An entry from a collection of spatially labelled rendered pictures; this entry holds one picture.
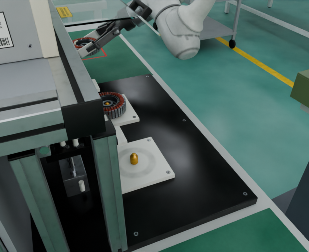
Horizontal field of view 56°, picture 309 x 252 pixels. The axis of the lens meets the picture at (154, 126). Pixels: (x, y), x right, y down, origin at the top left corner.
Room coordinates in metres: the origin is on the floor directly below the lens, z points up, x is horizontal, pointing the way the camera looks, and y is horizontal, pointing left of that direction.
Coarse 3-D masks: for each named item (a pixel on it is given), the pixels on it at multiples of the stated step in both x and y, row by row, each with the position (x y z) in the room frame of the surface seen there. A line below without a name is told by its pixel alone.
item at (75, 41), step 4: (72, 40) 1.07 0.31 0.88; (76, 40) 1.05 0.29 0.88; (80, 40) 1.07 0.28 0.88; (84, 40) 1.07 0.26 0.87; (88, 40) 1.07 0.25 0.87; (76, 44) 1.04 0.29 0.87; (80, 44) 1.04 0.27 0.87; (84, 44) 1.05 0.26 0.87; (76, 48) 0.99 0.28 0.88; (92, 52) 1.00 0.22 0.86; (96, 52) 1.01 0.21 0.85
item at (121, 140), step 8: (120, 128) 0.52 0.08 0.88; (88, 136) 0.45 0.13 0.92; (120, 136) 0.49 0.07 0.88; (56, 144) 0.45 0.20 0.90; (80, 144) 0.44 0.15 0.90; (88, 144) 0.44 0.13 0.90; (120, 144) 0.47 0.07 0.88; (56, 152) 0.42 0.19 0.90; (64, 152) 0.42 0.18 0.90; (72, 152) 0.43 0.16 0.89; (80, 152) 0.43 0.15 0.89; (88, 152) 0.44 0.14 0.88; (48, 160) 0.41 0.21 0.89; (56, 160) 0.42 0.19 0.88; (72, 160) 0.44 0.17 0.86; (72, 168) 0.43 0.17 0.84
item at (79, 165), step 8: (64, 160) 0.48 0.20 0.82; (80, 160) 0.48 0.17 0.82; (64, 168) 0.45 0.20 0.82; (80, 168) 0.45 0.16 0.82; (64, 176) 0.43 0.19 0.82; (72, 176) 0.43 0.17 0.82; (80, 176) 0.43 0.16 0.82; (64, 184) 0.41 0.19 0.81; (72, 184) 0.42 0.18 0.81; (88, 184) 0.43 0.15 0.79; (72, 192) 0.42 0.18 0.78; (80, 192) 0.43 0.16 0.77
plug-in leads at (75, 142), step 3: (78, 138) 0.46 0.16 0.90; (63, 141) 0.44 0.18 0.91; (75, 141) 0.44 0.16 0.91; (51, 144) 0.43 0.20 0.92; (60, 144) 0.44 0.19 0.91; (63, 144) 0.44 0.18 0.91; (72, 144) 0.44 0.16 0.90; (75, 144) 0.44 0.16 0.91; (78, 144) 0.44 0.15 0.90; (51, 147) 0.42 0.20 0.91; (54, 147) 0.43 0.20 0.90; (60, 147) 0.44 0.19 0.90; (63, 147) 0.44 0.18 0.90; (75, 147) 0.44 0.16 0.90; (51, 150) 0.42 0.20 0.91; (54, 150) 0.42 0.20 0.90
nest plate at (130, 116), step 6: (126, 102) 0.78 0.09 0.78; (126, 108) 0.75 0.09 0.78; (132, 108) 0.75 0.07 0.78; (126, 114) 0.72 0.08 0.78; (132, 114) 0.72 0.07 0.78; (114, 120) 0.69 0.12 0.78; (120, 120) 0.69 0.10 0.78; (126, 120) 0.69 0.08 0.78; (132, 120) 0.69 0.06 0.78; (138, 120) 0.70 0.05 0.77; (114, 126) 0.67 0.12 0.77
